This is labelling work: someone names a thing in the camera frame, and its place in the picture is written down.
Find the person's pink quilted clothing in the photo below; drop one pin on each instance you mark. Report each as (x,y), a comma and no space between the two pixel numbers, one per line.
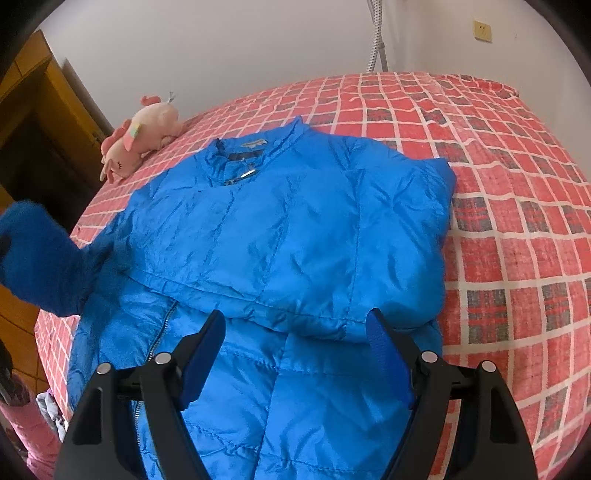
(32,429)

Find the brown wooden door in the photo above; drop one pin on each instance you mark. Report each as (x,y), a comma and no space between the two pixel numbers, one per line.
(51,120)

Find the pink plush toy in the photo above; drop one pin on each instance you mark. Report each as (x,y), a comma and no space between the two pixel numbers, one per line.
(138,134)

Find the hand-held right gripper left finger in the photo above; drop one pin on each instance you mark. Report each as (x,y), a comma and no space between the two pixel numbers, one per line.
(196,369)

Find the white garment steamer stand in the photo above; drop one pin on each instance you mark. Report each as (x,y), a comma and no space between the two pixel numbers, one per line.
(376,41)

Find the grey white cloth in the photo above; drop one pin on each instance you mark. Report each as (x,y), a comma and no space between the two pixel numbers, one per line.
(51,410)

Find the yellowed wall outlet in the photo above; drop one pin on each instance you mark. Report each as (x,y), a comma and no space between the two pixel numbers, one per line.
(481,30)

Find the blue puffer jacket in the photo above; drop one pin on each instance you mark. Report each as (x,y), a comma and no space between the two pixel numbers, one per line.
(277,221)

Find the bed with red plaid sheet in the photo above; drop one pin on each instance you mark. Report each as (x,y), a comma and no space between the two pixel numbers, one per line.
(508,230)

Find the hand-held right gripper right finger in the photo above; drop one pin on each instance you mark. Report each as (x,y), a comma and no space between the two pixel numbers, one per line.
(385,355)

